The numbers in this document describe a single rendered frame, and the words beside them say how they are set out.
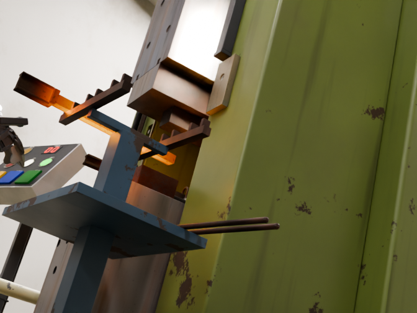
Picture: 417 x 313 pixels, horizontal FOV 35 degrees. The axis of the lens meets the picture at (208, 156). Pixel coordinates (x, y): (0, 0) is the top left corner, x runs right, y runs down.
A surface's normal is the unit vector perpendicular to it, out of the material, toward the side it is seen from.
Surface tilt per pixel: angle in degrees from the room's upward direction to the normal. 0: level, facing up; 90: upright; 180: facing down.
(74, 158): 90
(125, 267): 90
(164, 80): 90
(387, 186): 90
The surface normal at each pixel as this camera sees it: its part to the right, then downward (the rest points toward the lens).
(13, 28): 0.79, -0.04
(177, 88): 0.51, -0.22
